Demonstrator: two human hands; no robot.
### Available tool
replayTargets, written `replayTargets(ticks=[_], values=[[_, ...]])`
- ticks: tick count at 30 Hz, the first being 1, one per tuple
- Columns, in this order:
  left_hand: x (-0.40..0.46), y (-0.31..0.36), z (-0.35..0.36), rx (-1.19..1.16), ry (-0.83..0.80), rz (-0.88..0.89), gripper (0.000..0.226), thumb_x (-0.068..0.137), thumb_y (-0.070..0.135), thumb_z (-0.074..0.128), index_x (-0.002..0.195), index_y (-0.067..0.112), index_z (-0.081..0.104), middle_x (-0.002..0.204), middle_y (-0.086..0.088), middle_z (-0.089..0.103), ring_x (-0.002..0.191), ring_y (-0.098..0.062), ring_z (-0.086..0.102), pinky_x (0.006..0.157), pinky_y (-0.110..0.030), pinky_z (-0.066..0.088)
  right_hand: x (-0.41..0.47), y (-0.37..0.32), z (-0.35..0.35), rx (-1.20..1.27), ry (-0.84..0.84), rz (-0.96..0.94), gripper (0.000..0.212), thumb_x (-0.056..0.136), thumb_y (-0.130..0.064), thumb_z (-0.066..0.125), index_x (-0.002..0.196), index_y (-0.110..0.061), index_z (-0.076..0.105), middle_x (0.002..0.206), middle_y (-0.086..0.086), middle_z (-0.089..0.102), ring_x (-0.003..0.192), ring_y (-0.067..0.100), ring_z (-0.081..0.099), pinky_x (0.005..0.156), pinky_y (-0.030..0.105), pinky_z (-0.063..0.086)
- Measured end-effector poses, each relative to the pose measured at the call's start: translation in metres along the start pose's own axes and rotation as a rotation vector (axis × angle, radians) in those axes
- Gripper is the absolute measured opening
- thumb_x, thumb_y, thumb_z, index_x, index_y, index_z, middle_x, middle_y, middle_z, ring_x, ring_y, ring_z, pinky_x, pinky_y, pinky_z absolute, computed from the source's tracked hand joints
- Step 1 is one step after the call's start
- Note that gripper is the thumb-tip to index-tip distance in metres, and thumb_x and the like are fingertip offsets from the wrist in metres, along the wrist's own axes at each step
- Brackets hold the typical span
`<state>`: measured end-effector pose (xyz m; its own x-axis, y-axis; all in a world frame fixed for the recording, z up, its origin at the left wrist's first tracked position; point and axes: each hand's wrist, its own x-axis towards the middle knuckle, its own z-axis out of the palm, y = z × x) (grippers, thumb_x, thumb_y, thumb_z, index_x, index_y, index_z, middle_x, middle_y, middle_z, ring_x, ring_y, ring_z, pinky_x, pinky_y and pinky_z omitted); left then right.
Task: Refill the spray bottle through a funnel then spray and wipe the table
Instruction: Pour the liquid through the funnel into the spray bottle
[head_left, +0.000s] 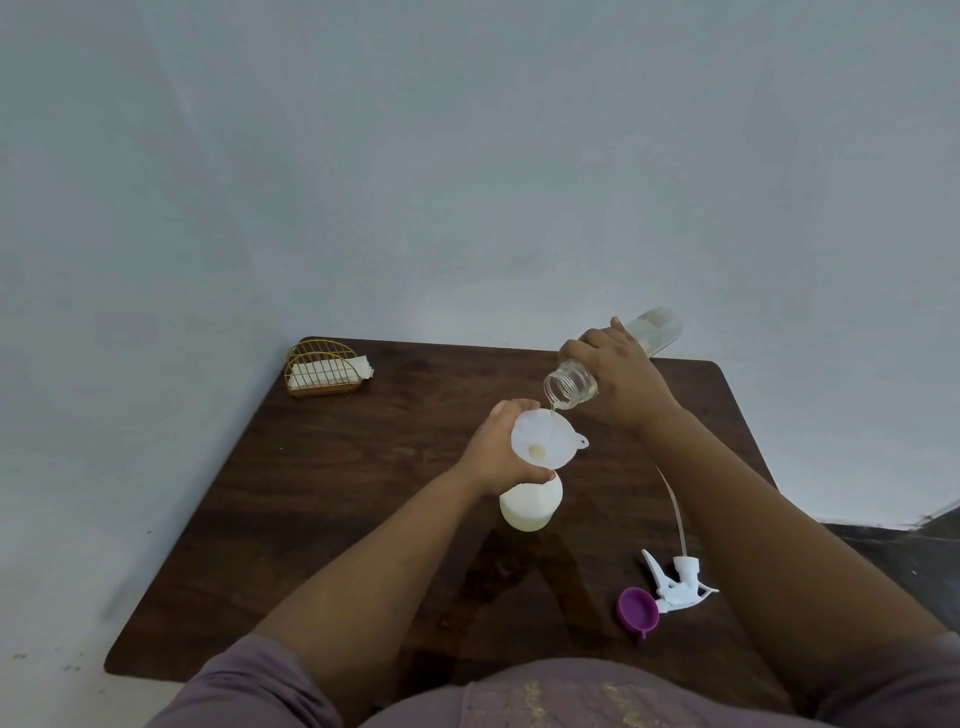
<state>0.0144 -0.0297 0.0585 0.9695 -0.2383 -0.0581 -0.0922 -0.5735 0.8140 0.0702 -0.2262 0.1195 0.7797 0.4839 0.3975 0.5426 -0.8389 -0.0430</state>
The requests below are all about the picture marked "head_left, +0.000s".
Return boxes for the person's left hand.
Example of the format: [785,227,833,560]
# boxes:
[457,399,558,498]

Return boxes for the person's right hand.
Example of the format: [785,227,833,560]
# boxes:
[558,316,681,433]

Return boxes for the white spray bottle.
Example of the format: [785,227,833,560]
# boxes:
[498,472,564,534]

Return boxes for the white plastic funnel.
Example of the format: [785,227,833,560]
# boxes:
[510,408,591,481]

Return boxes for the clear plastic bottle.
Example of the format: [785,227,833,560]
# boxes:
[543,306,684,411]

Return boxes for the person's left forearm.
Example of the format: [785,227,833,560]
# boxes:
[251,461,492,725]

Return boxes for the person's right forearm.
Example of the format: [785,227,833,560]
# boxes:
[637,405,950,714]

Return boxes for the white spray trigger head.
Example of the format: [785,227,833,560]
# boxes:
[641,465,720,617]

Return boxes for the person's mauve shirt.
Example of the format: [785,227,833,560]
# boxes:
[146,632,960,728]

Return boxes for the white paper napkins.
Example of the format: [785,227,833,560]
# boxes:
[288,355,376,391]

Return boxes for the gold wire napkin holder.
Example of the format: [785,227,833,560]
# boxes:
[284,339,369,399]

